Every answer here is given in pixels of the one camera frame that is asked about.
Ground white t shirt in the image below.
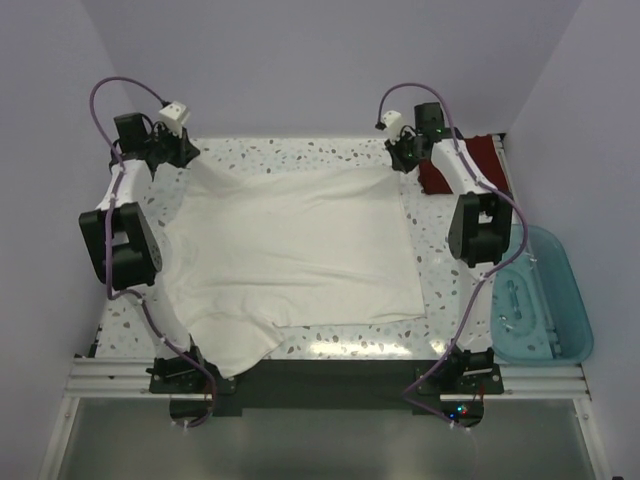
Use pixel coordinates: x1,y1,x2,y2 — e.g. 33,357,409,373
162,160,425,378

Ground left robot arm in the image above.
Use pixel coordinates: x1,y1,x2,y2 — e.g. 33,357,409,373
79,112,209,385

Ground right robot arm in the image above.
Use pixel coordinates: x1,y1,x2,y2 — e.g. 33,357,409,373
376,102,512,387

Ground folded dark red shirt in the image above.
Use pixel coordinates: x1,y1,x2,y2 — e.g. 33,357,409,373
419,135,510,195

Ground blue plastic bin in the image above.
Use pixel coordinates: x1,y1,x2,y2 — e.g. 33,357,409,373
491,226,594,367

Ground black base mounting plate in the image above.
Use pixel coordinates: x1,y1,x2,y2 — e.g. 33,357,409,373
147,354,505,428

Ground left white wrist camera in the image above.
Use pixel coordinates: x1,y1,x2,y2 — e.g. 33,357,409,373
158,102,191,138

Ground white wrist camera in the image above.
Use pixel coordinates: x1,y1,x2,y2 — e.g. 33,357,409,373
381,110,405,142
158,102,191,138

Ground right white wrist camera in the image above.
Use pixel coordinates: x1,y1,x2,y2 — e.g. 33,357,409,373
381,110,405,142

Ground aluminium frame rail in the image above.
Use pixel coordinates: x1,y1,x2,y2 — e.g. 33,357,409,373
64,358,591,400

